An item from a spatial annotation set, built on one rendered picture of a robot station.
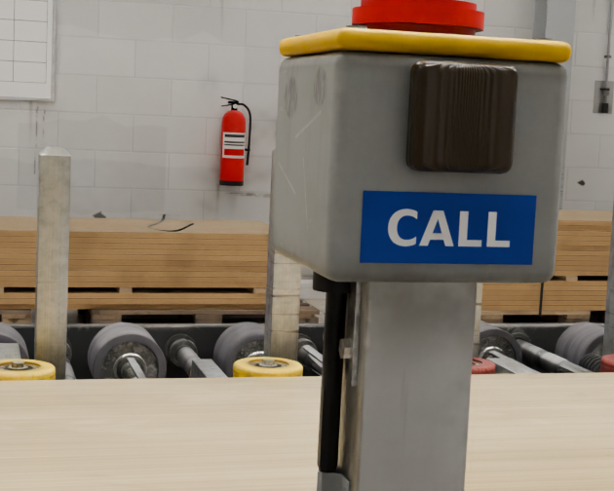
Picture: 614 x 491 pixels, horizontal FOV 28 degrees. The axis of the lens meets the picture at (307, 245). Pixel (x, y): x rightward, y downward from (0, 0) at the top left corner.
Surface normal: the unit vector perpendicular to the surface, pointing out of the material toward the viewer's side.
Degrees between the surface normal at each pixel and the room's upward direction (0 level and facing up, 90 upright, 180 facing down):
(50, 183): 90
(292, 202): 90
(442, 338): 90
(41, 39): 90
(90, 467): 0
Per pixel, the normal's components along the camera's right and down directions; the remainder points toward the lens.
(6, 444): 0.04, -0.99
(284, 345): 0.26, 0.11
